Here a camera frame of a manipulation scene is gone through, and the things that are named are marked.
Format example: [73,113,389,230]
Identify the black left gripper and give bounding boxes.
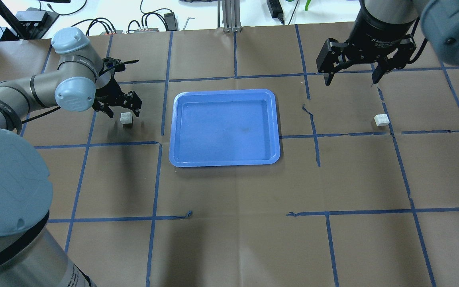
[94,76,142,118]

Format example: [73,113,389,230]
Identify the black power adapter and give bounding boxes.
[164,12,177,31]

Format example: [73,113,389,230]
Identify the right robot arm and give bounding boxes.
[316,0,459,85]

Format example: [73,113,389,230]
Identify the brown paper table cover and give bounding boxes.
[22,22,459,287]

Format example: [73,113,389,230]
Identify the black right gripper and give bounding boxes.
[316,24,417,86]

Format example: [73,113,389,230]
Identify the white block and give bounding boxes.
[120,112,133,128]
[374,113,390,127]

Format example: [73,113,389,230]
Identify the aluminium frame post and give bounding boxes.
[219,0,242,33]

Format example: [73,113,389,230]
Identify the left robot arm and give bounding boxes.
[0,27,142,287]

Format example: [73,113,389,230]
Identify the blue plastic tray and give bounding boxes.
[169,89,281,167]

